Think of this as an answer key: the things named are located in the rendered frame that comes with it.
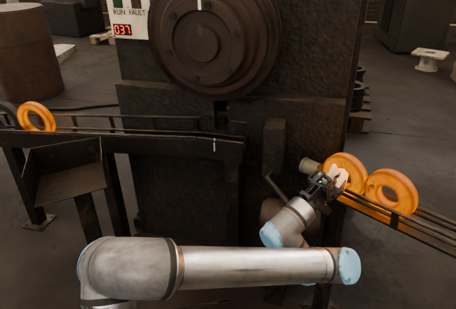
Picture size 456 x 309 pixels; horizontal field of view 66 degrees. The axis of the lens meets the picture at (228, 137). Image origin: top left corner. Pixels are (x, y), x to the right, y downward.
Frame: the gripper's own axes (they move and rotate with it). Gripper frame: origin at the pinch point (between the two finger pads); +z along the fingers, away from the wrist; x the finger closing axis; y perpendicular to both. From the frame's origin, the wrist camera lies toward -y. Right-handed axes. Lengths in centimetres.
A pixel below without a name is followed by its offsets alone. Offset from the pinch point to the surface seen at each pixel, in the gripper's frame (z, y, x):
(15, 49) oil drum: -42, -5, 331
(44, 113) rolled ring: -61, 20, 116
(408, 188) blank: 0.5, 5.8, -20.8
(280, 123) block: 1.0, 7.6, 28.6
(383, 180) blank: 0.0, 4.5, -13.5
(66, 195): -74, 10, 67
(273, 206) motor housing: -19.1, -14.1, 18.7
